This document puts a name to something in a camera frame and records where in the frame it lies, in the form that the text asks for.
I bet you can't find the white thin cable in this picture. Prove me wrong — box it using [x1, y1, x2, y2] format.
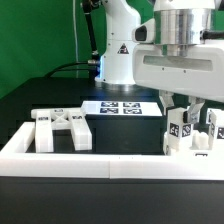
[72, 0, 81, 79]

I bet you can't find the white U-shaped fence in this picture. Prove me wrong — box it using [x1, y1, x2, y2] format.
[0, 122, 224, 180]

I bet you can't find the white chair back frame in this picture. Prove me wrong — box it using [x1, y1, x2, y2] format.
[31, 108, 92, 153]

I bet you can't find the white chair seat part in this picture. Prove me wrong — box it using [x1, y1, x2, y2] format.
[163, 130, 224, 158]

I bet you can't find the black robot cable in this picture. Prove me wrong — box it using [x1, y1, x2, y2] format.
[44, 13, 101, 79]

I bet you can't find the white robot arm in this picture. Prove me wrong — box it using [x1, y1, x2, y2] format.
[82, 0, 224, 123]

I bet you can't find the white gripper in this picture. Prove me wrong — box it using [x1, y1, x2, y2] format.
[132, 19, 224, 124]

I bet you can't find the white marker sheet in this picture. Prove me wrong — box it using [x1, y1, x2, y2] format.
[81, 101, 162, 117]

